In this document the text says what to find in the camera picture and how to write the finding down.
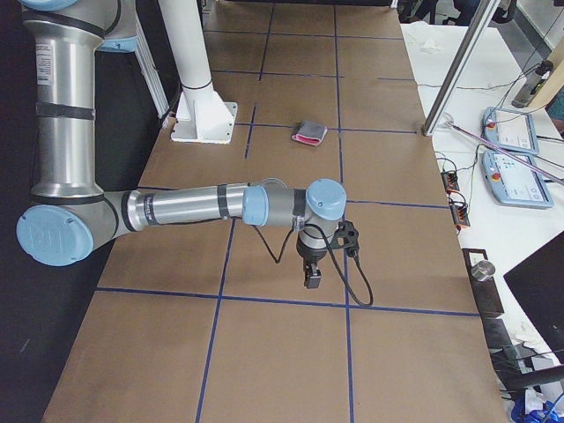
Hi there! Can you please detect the pink and grey towel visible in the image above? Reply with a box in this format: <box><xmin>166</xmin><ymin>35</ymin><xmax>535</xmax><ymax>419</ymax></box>
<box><xmin>292</xmin><ymin>121</ymin><xmax>328</xmax><ymax>146</ymax></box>

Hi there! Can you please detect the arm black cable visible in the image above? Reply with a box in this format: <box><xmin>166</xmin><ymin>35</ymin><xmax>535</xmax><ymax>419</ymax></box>
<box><xmin>254</xmin><ymin>218</ymin><xmax>375</xmax><ymax>308</ymax></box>

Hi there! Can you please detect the upper teach pendant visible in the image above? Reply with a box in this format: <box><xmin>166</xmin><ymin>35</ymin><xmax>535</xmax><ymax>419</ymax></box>
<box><xmin>482</xmin><ymin>107</ymin><xmax>539</xmax><ymax>155</ymax></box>

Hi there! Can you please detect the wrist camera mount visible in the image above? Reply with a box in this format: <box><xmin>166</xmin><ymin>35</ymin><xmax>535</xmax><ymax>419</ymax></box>
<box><xmin>330</xmin><ymin>220</ymin><xmax>360</xmax><ymax>259</ymax></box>

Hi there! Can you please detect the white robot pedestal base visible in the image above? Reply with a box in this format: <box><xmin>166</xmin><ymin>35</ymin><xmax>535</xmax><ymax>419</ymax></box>
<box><xmin>159</xmin><ymin>0</ymin><xmax>238</xmax><ymax>145</ymax></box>

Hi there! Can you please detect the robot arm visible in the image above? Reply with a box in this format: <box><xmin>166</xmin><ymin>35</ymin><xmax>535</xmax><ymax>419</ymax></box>
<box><xmin>15</xmin><ymin>1</ymin><xmax>346</xmax><ymax>288</ymax></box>

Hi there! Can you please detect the lower teach pendant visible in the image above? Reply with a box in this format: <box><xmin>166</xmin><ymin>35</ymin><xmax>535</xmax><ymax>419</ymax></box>
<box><xmin>481</xmin><ymin>150</ymin><xmax>553</xmax><ymax>209</ymax></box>

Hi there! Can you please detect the black monitor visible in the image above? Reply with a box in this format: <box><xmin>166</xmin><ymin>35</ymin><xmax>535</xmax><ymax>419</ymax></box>
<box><xmin>504</xmin><ymin>233</ymin><xmax>563</xmax><ymax>359</ymax></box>

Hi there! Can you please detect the teach pendant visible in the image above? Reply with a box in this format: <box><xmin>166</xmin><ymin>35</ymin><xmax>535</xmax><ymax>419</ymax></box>
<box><xmin>482</xmin><ymin>107</ymin><xmax>539</xmax><ymax>155</ymax></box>
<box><xmin>481</xmin><ymin>150</ymin><xmax>553</xmax><ymax>209</ymax></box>

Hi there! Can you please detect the metal cup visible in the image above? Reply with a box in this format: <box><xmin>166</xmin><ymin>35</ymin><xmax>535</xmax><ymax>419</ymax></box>
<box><xmin>471</xmin><ymin>260</ymin><xmax>496</xmax><ymax>282</ymax></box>

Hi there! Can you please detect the orange black connector block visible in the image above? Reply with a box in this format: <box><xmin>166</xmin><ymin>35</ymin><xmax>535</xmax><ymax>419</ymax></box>
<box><xmin>441</xmin><ymin>170</ymin><xmax>460</xmax><ymax>193</ymax></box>

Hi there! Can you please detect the aluminium frame post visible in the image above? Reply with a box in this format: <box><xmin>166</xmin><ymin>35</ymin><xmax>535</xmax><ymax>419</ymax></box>
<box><xmin>422</xmin><ymin>0</ymin><xmax>500</xmax><ymax>136</ymax></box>

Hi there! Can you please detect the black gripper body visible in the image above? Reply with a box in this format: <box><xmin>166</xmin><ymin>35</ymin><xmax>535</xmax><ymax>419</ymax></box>
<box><xmin>296</xmin><ymin>238</ymin><xmax>327</xmax><ymax>264</ymax></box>

